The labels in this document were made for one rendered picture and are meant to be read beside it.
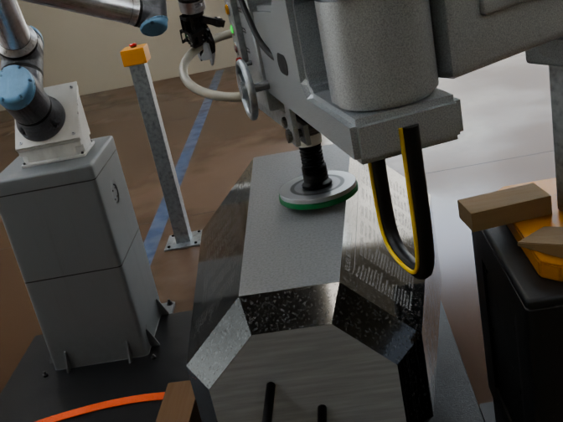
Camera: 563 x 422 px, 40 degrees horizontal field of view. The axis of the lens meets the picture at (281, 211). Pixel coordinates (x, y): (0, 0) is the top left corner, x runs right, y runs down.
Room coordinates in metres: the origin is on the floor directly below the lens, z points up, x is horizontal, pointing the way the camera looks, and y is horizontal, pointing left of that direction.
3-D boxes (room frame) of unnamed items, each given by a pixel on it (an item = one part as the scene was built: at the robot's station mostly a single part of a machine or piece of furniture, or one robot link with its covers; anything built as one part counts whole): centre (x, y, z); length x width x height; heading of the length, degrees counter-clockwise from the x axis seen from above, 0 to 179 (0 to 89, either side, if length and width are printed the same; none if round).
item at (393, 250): (1.32, -0.22, 1.05); 0.23 x 0.03 x 0.32; 10
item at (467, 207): (1.72, -0.54, 0.81); 0.20 x 0.10 x 0.05; 93
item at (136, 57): (3.90, 0.55, 0.54); 0.20 x 0.20 x 1.09; 85
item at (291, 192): (1.97, -0.11, 0.86); 0.21 x 0.21 x 0.01
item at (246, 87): (1.83, -0.01, 1.20); 0.15 x 0.10 x 0.15; 10
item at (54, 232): (2.95, 0.84, 0.43); 0.50 x 0.50 x 0.85; 85
